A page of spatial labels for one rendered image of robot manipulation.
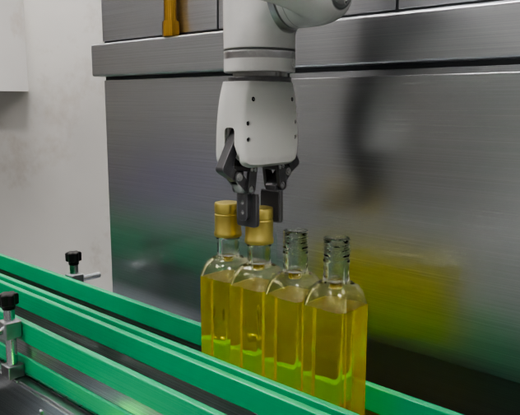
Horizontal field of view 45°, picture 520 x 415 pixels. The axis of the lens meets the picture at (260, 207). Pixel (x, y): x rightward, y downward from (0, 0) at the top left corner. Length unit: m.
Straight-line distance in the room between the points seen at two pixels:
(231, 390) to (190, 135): 0.47
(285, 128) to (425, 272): 0.24
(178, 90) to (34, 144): 2.89
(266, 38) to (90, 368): 0.48
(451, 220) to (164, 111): 0.57
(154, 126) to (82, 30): 2.63
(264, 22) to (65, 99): 3.14
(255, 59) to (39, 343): 0.52
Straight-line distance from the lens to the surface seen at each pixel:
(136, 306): 1.07
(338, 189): 0.85
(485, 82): 0.74
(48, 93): 3.87
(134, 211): 1.23
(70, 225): 3.89
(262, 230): 0.76
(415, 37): 0.79
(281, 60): 0.73
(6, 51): 3.83
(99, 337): 0.99
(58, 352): 0.95
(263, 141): 0.73
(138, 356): 0.92
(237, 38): 0.73
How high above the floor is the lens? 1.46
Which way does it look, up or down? 10 degrees down
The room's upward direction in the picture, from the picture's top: straight up
